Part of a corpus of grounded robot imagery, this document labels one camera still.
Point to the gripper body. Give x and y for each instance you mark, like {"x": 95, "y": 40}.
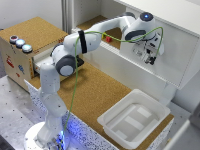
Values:
{"x": 151, "y": 45}

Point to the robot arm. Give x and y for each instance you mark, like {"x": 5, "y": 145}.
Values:
{"x": 50, "y": 83}

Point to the white sliding door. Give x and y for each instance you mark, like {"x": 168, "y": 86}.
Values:
{"x": 173, "y": 56}

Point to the white cabinet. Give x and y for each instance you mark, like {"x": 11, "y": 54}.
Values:
{"x": 186, "y": 20}

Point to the white plastic box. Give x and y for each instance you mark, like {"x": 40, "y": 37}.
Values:
{"x": 133, "y": 120}

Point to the wooden drawer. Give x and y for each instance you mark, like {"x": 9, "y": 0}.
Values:
{"x": 41, "y": 65}

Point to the wooden drawer box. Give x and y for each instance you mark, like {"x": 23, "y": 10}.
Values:
{"x": 33, "y": 31}

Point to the green button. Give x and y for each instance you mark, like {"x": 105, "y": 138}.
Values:
{"x": 27, "y": 48}

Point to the blue button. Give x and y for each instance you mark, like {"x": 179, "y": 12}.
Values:
{"x": 20, "y": 42}

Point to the red button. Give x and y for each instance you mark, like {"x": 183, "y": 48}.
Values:
{"x": 14, "y": 38}

